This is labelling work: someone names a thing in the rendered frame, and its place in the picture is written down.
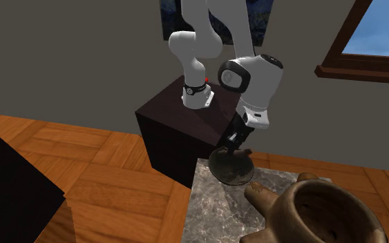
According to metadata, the dark round bowl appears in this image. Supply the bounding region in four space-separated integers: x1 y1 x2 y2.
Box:
208 146 255 186

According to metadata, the brown framed window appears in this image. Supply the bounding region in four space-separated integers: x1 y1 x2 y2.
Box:
314 0 389 86

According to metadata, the black cabinet with stone top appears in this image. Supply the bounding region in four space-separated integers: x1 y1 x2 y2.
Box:
0 124 67 243

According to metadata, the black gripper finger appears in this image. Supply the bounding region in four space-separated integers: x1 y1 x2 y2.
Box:
223 132 245 156

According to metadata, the brown clay pot with knobs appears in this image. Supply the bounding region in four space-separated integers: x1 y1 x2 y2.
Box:
238 172 389 243

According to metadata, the dark blue wall picture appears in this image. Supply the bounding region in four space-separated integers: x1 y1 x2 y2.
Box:
159 0 275 47

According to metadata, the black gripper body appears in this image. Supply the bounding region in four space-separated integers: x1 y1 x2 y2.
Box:
230 112 256 142

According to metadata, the dark robot stand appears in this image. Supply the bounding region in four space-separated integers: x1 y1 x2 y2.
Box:
134 75 243 190

